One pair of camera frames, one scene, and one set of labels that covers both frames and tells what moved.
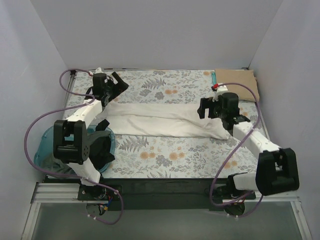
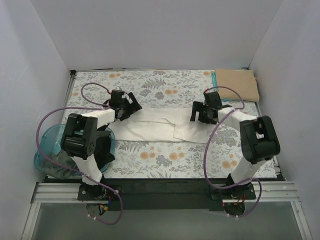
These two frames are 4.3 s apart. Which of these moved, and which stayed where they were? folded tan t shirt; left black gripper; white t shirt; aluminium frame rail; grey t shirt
Moved: left black gripper; white t shirt
Stayed: folded tan t shirt; grey t shirt; aluminium frame rail
